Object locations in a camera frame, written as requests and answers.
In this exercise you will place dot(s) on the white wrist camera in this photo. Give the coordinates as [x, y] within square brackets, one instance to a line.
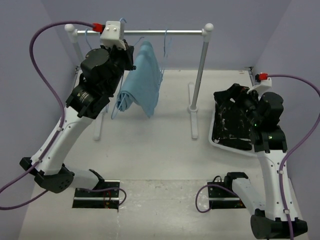
[113, 35]
[262, 87]

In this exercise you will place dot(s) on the light blue trousers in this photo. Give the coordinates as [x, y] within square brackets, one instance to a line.
[141, 85]

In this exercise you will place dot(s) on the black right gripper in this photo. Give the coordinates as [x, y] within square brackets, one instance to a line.
[237, 92]

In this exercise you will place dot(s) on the blue wire hanger holding trousers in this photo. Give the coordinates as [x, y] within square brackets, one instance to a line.
[120, 99]

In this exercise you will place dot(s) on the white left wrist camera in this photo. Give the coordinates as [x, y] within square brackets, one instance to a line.
[113, 35]

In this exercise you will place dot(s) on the aluminium rail right table edge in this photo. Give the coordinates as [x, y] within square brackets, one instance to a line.
[251, 74]

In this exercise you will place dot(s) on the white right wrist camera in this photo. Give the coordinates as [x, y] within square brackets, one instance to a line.
[262, 87]

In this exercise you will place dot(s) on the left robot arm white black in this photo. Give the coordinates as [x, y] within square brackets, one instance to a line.
[102, 70]

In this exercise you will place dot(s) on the silver clothes rack with white feet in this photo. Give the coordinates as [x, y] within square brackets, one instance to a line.
[193, 88]

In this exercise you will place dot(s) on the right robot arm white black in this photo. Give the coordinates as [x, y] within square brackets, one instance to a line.
[275, 216]

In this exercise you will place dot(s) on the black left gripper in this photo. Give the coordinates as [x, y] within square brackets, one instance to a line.
[128, 54]

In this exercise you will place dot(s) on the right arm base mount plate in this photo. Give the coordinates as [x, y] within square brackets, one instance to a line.
[221, 199]

